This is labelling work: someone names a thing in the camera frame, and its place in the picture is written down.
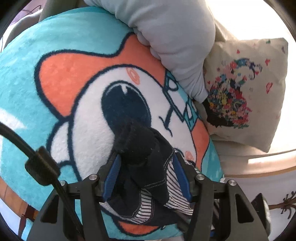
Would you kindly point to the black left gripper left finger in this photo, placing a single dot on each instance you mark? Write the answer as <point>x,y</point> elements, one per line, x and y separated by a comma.
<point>72,211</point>

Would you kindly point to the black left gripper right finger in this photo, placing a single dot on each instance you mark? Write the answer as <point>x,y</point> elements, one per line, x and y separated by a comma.
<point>221,210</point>

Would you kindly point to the striped navy child pants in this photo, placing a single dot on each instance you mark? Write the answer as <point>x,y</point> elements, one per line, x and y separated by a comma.
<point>146,191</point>

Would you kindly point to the teal cartoon fleece blanket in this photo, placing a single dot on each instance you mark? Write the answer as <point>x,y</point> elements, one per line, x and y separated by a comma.
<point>76,97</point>

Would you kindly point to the beige floral print pillow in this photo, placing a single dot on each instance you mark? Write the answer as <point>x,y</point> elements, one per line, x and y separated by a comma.
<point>245,81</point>

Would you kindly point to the light grey plush cushion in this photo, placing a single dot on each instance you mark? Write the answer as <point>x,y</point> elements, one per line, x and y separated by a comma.
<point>179,33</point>

